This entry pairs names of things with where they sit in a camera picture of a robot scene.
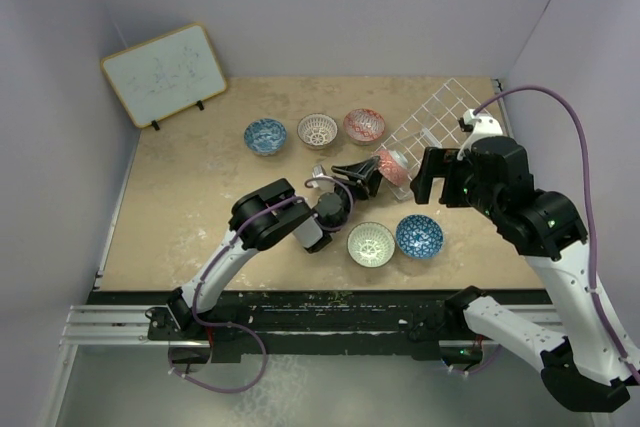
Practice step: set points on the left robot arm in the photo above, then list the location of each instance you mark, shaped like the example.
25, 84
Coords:
266, 216

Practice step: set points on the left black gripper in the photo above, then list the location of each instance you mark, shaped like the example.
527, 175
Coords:
366, 186

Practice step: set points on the white green-spoked bowl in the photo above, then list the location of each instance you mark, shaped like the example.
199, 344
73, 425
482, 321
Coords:
370, 244

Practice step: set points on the black floral bowl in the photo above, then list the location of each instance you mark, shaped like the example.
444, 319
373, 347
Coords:
393, 166

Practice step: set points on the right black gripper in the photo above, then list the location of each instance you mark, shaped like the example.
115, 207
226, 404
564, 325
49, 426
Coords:
439, 162

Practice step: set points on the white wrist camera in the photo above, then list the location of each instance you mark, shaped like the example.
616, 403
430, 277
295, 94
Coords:
477, 127
318, 175

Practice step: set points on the white black-spoked bowl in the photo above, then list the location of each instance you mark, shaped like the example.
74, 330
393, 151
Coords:
317, 130

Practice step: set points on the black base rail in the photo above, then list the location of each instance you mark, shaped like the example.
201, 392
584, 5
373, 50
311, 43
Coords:
410, 323

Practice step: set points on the aluminium extrusion rail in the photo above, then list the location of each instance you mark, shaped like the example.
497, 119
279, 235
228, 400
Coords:
107, 325

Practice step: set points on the white dry-erase board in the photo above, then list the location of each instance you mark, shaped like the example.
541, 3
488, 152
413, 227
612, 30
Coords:
165, 75

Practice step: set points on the dark blue triangle bowl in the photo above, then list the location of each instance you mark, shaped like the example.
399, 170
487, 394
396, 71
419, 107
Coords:
419, 237

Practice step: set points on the light blue patterned bowl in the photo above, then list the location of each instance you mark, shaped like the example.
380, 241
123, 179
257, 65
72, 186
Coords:
265, 136

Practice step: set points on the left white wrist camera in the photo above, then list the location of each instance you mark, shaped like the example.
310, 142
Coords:
318, 175

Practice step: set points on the red patterned bowl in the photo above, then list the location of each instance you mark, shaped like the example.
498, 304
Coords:
364, 126

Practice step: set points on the white wire dish rack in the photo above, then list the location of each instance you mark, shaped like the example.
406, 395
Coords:
435, 122

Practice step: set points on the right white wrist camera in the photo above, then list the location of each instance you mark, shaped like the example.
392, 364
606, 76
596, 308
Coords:
477, 127

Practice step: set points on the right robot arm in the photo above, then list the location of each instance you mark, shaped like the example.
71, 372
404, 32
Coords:
580, 367

